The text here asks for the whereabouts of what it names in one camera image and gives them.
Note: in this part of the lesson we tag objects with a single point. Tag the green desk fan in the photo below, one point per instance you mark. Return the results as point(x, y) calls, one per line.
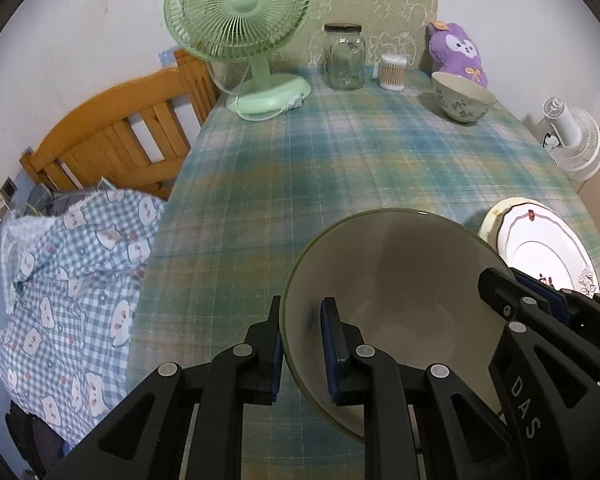
point(240, 2)

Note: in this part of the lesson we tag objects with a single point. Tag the white fan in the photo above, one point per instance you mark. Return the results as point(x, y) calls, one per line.
point(580, 150)

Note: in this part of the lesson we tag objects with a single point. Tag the blue checked printed blanket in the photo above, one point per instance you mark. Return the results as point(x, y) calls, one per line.
point(70, 285)

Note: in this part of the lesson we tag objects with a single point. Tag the green wall sticker sheet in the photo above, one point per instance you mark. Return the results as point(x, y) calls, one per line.
point(380, 5)

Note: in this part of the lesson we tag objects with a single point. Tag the plaid tablecloth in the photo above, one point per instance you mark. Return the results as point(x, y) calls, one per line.
point(330, 160)

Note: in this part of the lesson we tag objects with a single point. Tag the dark cloth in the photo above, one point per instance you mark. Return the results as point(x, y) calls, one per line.
point(35, 440)

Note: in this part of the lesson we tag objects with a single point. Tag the grey cloth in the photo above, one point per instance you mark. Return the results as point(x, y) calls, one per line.
point(50, 200)

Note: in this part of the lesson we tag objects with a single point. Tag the wooden headboard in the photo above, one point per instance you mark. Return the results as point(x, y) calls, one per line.
point(105, 130)

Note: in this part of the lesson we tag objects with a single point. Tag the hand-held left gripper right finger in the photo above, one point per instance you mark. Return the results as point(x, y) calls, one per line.
point(330, 355)

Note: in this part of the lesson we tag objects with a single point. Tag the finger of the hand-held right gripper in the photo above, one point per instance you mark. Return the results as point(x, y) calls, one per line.
point(550, 295)
point(505, 297)

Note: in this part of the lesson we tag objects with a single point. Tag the purple plush toy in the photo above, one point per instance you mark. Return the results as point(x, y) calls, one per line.
point(460, 50)

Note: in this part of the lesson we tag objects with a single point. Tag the wall switch panel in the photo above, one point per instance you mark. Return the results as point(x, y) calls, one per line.
point(7, 190)

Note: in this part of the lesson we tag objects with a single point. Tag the cotton swab container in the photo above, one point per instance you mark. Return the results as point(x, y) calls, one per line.
point(392, 75)

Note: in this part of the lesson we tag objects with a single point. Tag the yellow floral plate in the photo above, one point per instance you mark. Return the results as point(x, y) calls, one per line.
point(487, 230)

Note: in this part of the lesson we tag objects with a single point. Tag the white plate with red rim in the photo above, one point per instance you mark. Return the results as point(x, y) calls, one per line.
point(535, 245)

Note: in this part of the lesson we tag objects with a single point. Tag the floral ceramic bowl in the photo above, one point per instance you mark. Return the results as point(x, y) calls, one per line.
point(395, 270)
point(460, 105)

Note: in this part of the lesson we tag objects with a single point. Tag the glass jar with dark lid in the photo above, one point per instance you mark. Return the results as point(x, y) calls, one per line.
point(344, 60)

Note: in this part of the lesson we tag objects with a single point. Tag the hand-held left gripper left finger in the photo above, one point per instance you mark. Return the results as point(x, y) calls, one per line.
point(276, 355)

